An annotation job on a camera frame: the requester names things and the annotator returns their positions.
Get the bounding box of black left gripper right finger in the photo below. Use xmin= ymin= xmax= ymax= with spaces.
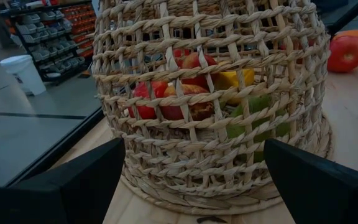
xmin=263 ymin=138 xmax=358 ymax=224

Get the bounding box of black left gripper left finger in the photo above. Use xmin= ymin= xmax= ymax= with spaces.
xmin=0 ymin=138 xmax=126 ymax=224

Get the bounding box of green pear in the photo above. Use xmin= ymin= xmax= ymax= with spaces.
xmin=224 ymin=94 xmax=291 ymax=163

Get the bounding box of orange-red mango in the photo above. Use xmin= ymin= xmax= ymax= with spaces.
xmin=159 ymin=83 xmax=215 ymax=122

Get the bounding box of yellow bell pepper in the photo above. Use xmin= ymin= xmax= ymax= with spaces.
xmin=213 ymin=67 xmax=256 ymax=106

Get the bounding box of dark red apple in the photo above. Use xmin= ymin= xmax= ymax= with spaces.
xmin=277 ymin=37 xmax=316 ymax=65

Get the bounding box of orange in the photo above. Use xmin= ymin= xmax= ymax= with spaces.
xmin=333 ymin=29 xmax=358 ymax=45

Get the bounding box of woven straw basket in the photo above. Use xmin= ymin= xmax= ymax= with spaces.
xmin=91 ymin=0 xmax=334 ymax=216

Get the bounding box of white trash bin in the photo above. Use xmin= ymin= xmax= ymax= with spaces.
xmin=0 ymin=54 xmax=47 ymax=96

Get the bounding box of black parts bin shelf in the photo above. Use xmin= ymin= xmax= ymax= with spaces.
xmin=0 ymin=0 xmax=98 ymax=86

